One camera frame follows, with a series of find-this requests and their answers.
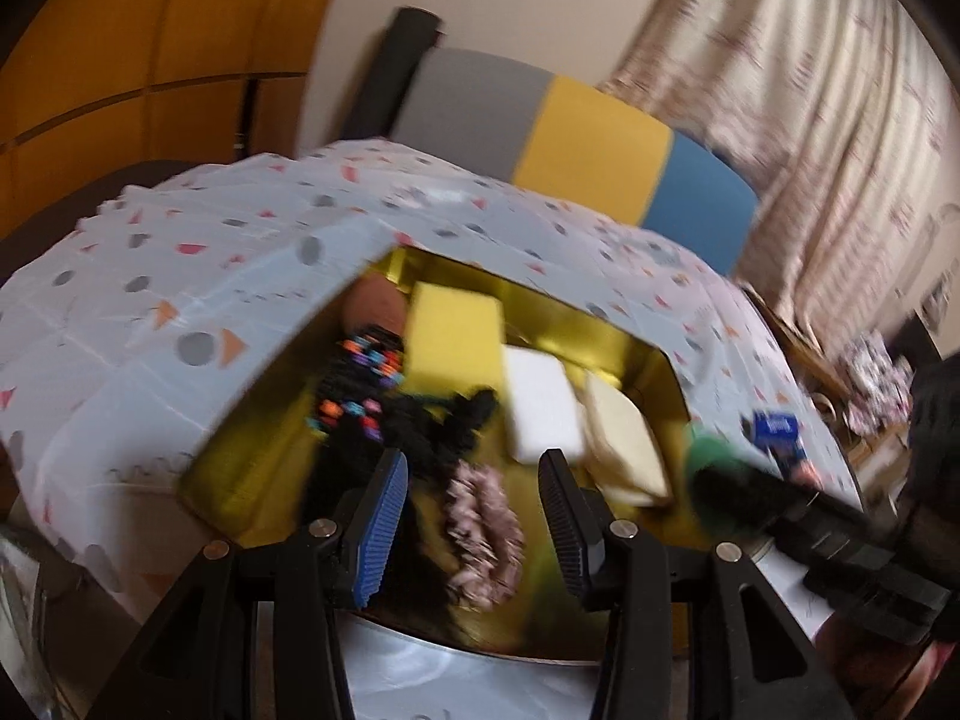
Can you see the printed tablecloth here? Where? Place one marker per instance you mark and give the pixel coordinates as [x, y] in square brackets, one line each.
[187, 255]

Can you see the blue tissue pack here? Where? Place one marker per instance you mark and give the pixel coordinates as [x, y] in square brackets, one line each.
[776, 431]

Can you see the black fluffy wig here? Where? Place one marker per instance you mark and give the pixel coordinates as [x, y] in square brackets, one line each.
[442, 420]

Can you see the white sponge block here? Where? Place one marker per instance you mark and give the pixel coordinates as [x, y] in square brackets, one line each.
[544, 405]

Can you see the pile of clothes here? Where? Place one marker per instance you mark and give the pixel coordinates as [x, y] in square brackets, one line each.
[874, 382]

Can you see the grey yellow blue chair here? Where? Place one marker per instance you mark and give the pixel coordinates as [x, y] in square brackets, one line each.
[592, 142]

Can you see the pink knitted scrunchie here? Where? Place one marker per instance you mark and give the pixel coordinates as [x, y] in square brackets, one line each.
[484, 532]

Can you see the cream sponge block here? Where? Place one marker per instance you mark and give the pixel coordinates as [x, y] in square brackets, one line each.
[626, 442]

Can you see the peach round sponge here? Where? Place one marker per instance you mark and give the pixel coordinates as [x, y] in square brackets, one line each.
[371, 304]

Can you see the black multicolour beaded scrunchie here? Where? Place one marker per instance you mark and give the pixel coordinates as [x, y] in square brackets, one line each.
[367, 360]

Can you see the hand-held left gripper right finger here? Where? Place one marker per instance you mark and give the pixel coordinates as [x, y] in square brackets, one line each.
[562, 525]

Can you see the green makeup sponge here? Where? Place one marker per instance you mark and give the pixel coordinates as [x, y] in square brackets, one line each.
[712, 450]

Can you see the gold tray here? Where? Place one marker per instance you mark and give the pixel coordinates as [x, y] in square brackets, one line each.
[592, 330]

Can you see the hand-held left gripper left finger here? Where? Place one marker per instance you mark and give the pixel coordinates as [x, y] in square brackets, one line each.
[382, 525]

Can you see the patterned beige curtain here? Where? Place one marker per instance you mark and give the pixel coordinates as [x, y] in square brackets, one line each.
[810, 112]

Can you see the orange wooden wardrobe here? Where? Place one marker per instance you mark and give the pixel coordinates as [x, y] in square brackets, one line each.
[150, 37]

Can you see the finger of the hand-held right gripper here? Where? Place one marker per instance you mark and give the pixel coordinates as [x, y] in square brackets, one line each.
[750, 499]

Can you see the yellow sponge block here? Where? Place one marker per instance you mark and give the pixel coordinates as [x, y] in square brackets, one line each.
[454, 337]

